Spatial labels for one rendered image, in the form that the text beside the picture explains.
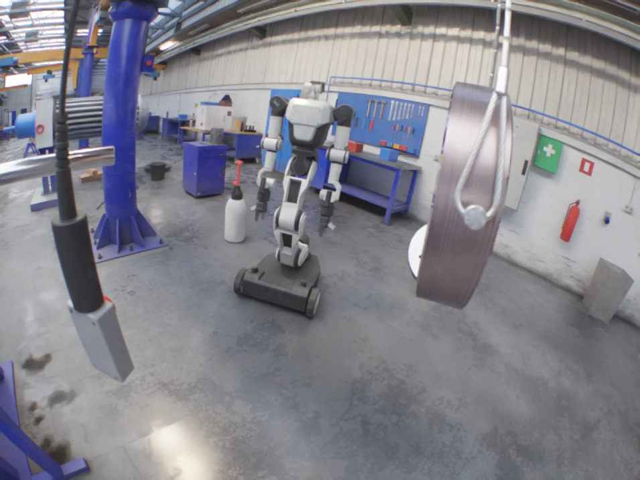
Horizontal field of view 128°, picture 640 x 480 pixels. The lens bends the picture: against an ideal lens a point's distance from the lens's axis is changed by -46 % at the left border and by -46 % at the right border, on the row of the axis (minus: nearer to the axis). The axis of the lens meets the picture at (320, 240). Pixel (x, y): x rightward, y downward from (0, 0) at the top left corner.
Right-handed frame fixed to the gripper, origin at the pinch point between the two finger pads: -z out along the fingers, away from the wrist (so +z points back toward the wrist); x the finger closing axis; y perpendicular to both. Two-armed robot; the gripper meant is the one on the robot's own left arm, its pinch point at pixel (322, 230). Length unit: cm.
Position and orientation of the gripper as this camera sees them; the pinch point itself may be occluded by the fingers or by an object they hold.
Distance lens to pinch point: 183.8
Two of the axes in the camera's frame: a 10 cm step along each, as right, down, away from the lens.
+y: 9.6, 2.4, -1.5
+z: 2.0, -9.6, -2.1
